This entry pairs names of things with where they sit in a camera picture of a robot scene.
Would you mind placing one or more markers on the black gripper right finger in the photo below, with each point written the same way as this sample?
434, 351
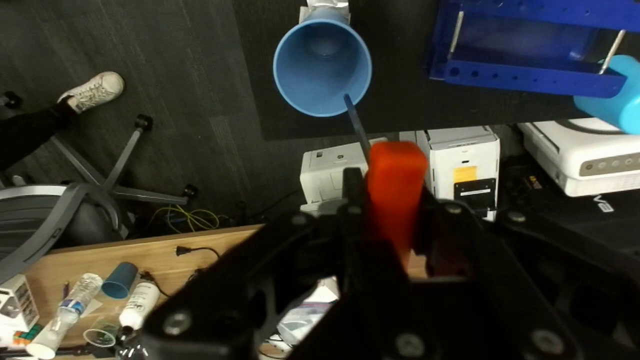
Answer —
520, 293

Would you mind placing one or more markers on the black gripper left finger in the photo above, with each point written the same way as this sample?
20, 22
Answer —
300, 293

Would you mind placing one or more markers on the red block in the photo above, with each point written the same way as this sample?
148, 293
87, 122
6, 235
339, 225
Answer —
395, 193

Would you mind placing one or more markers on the blue plastic cup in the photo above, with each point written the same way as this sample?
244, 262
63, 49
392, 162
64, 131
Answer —
320, 73

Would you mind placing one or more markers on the crumpled white plastic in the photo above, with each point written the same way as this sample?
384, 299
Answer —
306, 313

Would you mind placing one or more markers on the small white box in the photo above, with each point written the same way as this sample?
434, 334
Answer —
327, 177

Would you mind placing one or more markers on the white box with yellow label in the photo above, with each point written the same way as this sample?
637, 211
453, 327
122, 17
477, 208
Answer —
463, 161

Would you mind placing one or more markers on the white flat device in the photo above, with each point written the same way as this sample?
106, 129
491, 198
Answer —
586, 157

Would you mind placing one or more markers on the wooden desk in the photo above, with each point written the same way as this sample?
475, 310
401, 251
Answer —
132, 253

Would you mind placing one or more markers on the dark thin stick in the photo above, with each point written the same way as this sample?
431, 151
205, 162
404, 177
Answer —
356, 126

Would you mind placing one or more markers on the light blue cylinder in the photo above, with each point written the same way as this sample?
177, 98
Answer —
617, 97

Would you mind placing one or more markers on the grey office chair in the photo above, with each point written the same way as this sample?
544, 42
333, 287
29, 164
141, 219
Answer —
87, 200

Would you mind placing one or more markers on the clear plastic bottle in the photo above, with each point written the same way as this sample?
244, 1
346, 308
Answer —
63, 317

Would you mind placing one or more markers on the white printed carton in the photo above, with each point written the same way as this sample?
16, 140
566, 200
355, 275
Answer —
14, 310

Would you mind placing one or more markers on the silver tape patch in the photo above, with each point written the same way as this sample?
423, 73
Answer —
324, 8

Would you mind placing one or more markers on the white sneaker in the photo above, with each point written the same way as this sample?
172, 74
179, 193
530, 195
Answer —
92, 90

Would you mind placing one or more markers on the black trouser leg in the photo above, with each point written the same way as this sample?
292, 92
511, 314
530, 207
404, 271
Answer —
31, 132

